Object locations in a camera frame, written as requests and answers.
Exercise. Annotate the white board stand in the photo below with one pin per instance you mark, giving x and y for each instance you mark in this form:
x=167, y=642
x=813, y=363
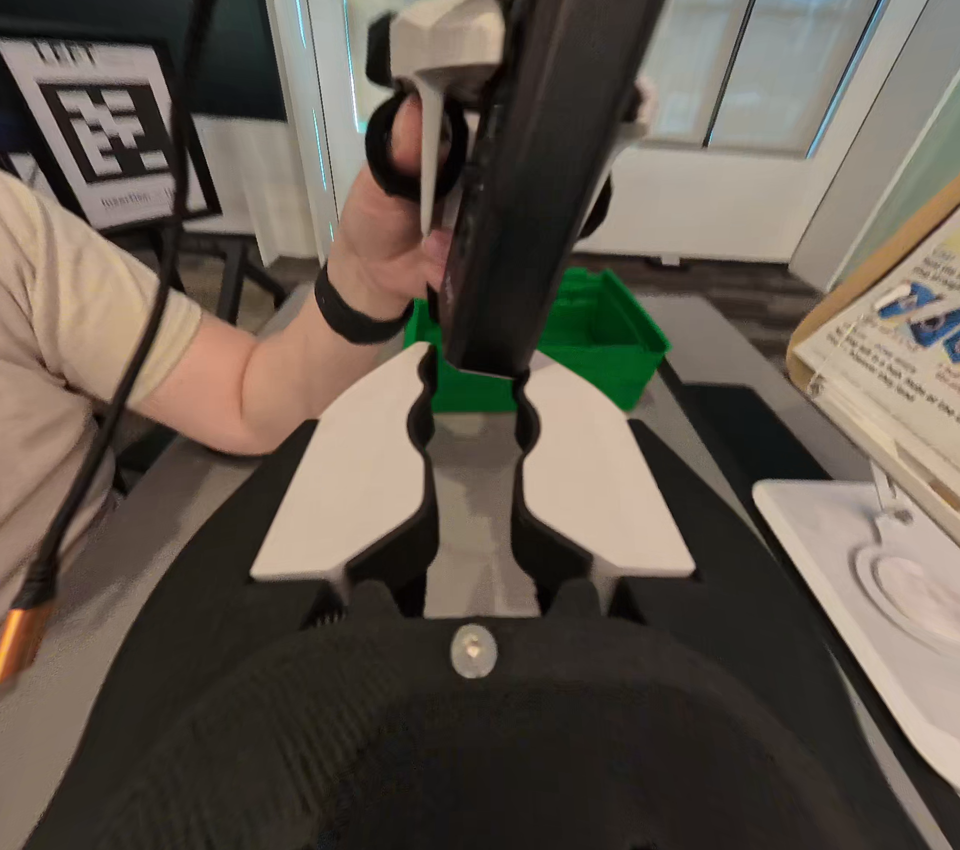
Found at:
x=810, y=535

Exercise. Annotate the black easel stand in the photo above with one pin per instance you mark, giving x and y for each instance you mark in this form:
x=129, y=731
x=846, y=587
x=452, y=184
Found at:
x=240, y=272

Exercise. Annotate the instruction sheet on wooden board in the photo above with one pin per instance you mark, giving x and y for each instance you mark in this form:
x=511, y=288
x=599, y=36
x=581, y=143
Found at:
x=806, y=340

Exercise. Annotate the person's left forearm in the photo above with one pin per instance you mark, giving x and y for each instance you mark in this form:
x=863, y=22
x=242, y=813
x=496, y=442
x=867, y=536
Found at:
x=262, y=385

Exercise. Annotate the person's left hand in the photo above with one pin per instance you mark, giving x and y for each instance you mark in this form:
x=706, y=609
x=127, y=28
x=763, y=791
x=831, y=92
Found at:
x=375, y=242

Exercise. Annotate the frosted glass window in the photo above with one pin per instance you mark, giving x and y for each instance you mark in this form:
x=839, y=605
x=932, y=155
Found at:
x=787, y=2

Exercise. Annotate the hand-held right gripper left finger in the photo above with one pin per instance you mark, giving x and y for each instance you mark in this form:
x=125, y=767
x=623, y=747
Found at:
x=345, y=475

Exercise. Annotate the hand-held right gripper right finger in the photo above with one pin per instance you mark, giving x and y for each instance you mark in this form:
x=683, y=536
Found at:
x=600, y=482

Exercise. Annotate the green plastic bin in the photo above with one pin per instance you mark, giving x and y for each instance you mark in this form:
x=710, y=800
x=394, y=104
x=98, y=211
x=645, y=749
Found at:
x=600, y=332

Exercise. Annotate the black wristband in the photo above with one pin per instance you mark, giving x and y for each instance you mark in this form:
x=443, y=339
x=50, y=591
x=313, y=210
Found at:
x=352, y=317

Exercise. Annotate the framed marker sign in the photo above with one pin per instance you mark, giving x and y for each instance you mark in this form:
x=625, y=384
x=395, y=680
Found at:
x=112, y=129

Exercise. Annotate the black multi-port usb hub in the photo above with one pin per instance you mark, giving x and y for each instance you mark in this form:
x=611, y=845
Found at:
x=570, y=114

